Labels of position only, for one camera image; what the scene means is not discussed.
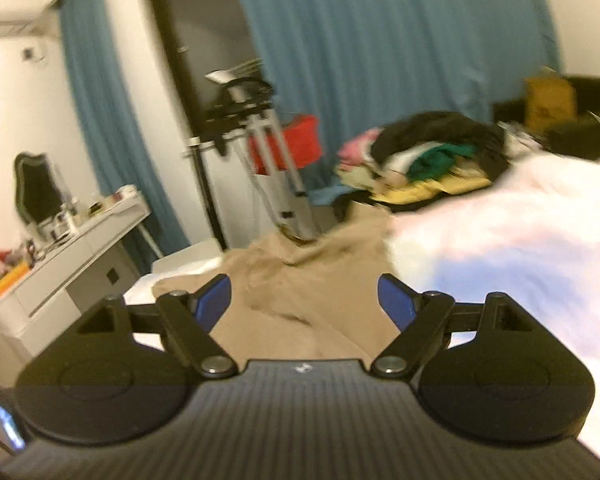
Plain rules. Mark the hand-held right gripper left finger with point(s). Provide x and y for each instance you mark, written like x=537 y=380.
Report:
x=218 y=292

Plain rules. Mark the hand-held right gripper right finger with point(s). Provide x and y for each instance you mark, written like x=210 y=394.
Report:
x=393 y=298

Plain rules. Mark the beige pants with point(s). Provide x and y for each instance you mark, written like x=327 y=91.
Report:
x=300 y=290

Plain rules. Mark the pile of mixed clothes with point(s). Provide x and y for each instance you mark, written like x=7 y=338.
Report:
x=425 y=160

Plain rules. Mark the white fluffy blanket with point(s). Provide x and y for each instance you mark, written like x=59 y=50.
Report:
x=510 y=265

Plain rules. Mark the silver tripod stand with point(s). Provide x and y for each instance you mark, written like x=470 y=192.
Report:
x=267 y=155

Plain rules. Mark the white dressing table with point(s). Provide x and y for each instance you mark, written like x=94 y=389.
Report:
x=65 y=275

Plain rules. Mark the red cloth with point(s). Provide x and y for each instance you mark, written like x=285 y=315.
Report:
x=291 y=142

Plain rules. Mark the clutter of small toiletries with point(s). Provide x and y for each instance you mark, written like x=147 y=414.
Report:
x=50 y=230

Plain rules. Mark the black framed mirror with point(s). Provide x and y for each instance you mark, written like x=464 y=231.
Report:
x=37 y=192

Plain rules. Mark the black wardrobe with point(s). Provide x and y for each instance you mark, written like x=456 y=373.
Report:
x=200 y=50

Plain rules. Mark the black sofa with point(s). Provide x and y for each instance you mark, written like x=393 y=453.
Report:
x=570 y=120

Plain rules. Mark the blue curtain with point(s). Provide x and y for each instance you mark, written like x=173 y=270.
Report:
x=370 y=45

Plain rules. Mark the yellow paper bag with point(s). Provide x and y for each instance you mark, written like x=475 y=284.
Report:
x=550 y=97

